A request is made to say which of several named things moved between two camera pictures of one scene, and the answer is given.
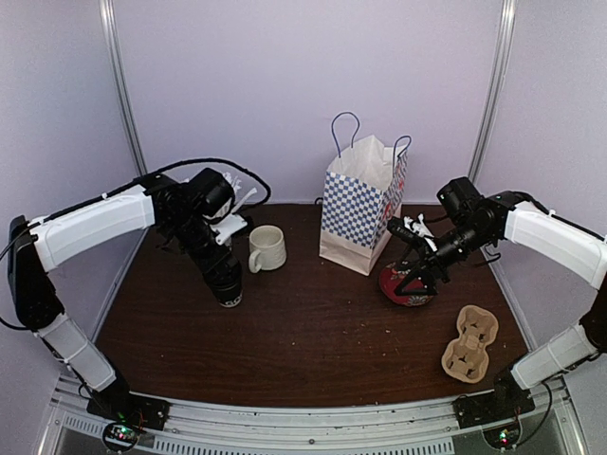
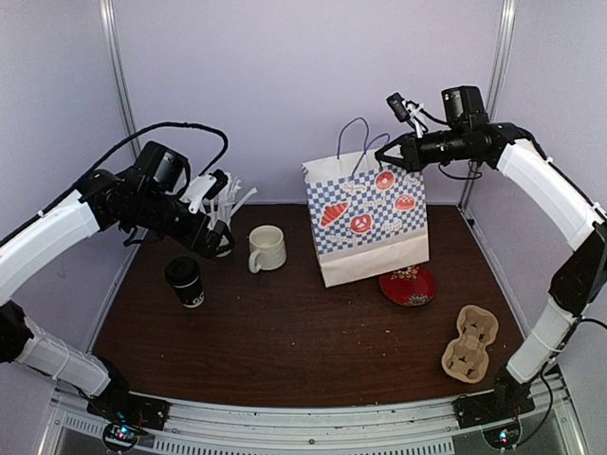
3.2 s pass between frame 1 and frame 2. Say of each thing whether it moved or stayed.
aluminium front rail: stayed
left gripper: moved
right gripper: moved
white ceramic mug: stayed
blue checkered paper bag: moved
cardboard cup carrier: stayed
